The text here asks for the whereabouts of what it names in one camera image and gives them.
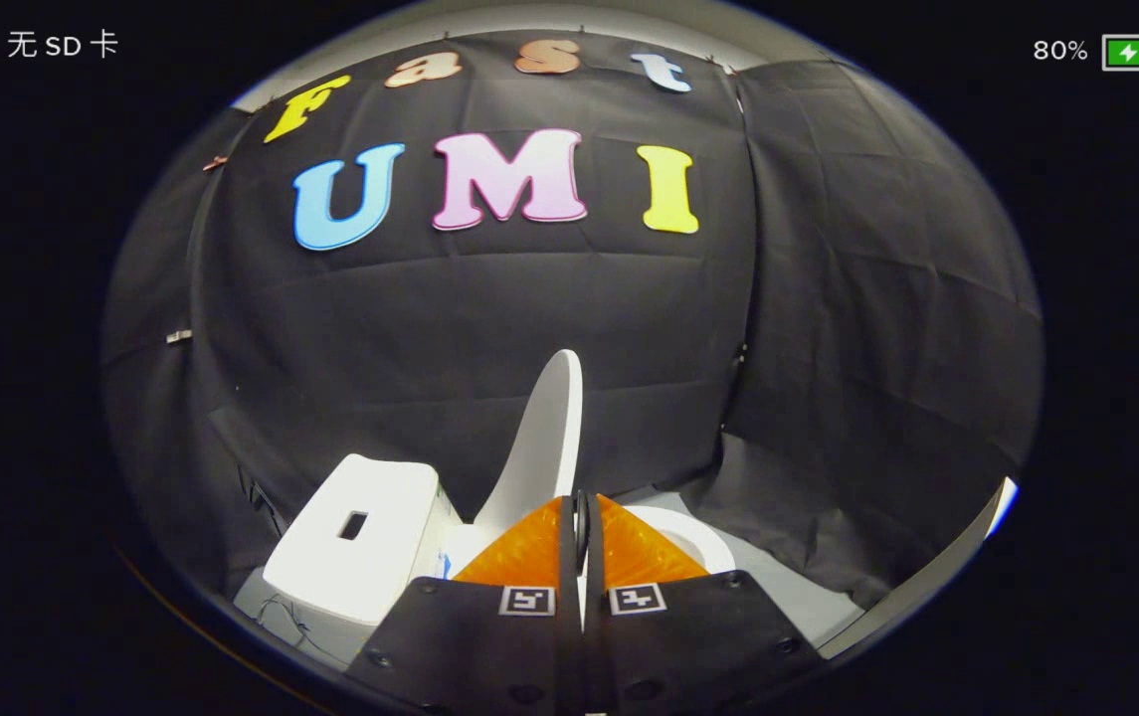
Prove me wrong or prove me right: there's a white toilet lid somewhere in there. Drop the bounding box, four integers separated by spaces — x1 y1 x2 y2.
473 348 585 538

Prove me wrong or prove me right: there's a white toilet body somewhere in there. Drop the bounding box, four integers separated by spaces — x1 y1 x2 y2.
234 454 490 669

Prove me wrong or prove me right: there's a thin black cable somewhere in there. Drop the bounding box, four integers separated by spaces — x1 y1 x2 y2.
259 595 333 649

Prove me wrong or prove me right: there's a black backdrop cloth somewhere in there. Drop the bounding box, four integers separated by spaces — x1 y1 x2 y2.
101 30 1043 613

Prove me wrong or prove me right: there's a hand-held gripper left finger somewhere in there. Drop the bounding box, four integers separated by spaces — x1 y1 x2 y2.
345 494 582 716

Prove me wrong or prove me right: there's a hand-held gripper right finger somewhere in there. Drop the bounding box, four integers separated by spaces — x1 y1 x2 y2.
585 494 824 716

